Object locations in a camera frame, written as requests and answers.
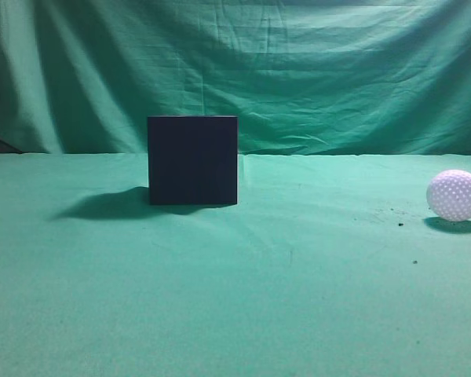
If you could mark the white golf ball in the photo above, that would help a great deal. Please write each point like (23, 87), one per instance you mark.
(449, 195)

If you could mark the green cloth backdrop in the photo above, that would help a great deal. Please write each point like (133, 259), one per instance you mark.
(330, 264)

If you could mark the dark blue cube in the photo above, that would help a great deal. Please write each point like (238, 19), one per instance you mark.
(193, 160)

